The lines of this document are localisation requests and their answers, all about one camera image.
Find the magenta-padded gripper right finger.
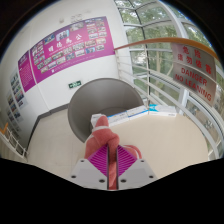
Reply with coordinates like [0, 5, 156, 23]
[116, 144, 158, 192]

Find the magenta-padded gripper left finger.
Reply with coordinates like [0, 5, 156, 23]
[69, 144, 110, 192]

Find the pink towel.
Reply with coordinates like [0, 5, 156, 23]
[83, 114, 143, 191]

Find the small white box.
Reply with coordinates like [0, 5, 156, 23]
[90, 113, 105, 128]

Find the flat white blue box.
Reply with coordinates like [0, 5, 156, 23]
[107, 111, 131, 127]
[126, 105, 150, 121]

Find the flat white cyan box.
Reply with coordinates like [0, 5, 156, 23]
[148, 104, 178, 118]

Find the green exit sign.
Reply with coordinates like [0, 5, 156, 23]
[68, 79, 83, 90]

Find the short white orange-topped railing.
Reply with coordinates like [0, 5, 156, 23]
[0, 122, 30, 160]

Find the clear red-lettered warning sign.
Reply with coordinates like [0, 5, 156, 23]
[170, 42, 218, 107]

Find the narrow magenta text poster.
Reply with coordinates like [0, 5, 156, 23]
[17, 49, 37, 93]

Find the large magenta photo poster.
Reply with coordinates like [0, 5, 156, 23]
[29, 15, 116, 85]

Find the white railing with orange handrail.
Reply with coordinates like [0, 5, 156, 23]
[113, 36, 224, 161]

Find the white photo wall board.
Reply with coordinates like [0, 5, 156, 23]
[5, 89, 23, 124]
[9, 69, 26, 108]

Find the white framed window wall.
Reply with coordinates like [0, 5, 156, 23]
[114, 0, 224, 158]

